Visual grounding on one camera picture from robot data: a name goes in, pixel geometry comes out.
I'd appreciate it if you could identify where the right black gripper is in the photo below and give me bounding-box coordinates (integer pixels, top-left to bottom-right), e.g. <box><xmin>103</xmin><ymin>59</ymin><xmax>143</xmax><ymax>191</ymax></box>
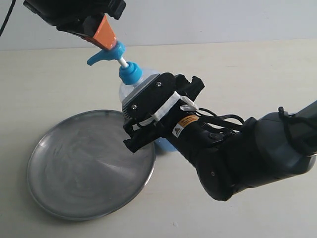
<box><xmin>123</xmin><ymin>74</ymin><xmax>258</xmax><ymax>201</ymax></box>

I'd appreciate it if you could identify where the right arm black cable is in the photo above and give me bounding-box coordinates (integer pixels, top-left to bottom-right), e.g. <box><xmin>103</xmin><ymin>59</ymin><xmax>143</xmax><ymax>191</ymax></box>
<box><xmin>195</xmin><ymin>106</ymin><xmax>246</xmax><ymax>136</ymax></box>

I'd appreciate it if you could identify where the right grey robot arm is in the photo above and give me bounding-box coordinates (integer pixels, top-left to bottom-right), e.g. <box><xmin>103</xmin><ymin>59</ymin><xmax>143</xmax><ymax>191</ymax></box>
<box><xmin>122</xmin><ymin>73</ymin><xmax>317</xmax><ymax>201</ymax></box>

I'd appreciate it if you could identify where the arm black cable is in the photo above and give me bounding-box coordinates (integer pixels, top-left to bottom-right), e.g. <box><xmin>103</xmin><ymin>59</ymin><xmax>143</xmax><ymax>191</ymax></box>
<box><xmin>195</xmin><ymin>106</ymin><xmax>246</xmax><ymax>136</ymax></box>
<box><xmin>0</xmin><ymin>0</ymin><xmax>16</xmax><ymax>38</ymax></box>

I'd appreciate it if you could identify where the round steel plate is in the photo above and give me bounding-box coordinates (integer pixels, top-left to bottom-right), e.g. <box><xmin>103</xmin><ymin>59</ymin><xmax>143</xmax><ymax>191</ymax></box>
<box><xmin>27</xmin><ymin>110</ymin><xmax>156</xmax><ymax>221</ymax></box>

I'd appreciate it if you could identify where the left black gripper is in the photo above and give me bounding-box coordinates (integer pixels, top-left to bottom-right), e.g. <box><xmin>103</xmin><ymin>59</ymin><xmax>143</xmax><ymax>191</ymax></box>
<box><xmin>23</xmin><ymin>0</ymin><xmax>126</xmax><ymax>50</ymax></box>

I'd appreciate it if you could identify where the blue soap pump bottle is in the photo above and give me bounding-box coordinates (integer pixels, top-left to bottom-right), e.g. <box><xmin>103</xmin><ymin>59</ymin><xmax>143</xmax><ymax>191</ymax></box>
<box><xmin>86</xmin><ymin>41</ymin><xmax>178</xmax><ymax>152</ymax></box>

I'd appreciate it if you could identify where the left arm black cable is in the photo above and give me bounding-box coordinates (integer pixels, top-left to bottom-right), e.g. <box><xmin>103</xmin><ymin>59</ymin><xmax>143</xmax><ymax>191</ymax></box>
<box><xmin>0</xmin><ymin>0</ymin><xmax>16</xmax><ymax>38</ymax></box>

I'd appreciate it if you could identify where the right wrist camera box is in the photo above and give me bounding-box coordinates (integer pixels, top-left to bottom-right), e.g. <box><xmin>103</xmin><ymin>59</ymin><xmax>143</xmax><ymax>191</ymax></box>
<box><xmin>122</xmin><ymin>72</ymin><xmax>176</xmax><ymax>120</ymax></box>

